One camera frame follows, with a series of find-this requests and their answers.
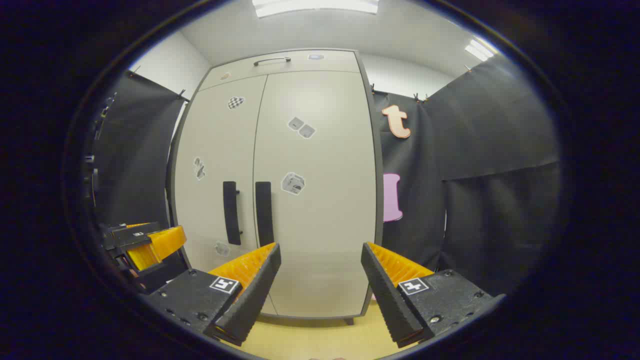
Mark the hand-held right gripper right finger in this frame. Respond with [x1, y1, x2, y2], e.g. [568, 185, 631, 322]
[360, 242, 506, 349]

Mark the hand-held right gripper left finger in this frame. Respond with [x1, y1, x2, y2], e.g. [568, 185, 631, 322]
[139, 242, 282, 347]

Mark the beige shoe cabinet door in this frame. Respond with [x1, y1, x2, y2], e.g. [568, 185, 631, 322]
[173, 75, 273, 317]
[252, 70, 379, 319]

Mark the beige double-door shoe cabinet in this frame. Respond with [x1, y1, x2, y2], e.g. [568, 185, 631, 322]
[167, 48, 385, 326]

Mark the beige cabinet drawer front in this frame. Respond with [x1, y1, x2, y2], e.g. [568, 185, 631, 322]
[199, 50, 361, 92]

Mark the dark backdrop support stand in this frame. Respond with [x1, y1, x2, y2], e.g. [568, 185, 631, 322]
[82, 91, 118, 208]

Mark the black backdrop cloth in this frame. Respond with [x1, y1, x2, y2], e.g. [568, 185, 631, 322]
[372, 52, 562, 297]

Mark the small ceiling light panel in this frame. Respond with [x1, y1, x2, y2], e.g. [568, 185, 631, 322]
[465, 39, 496, 62]

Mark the long ceiling light panel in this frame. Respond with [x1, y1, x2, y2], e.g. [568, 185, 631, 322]
[252, 0, 380, 18]

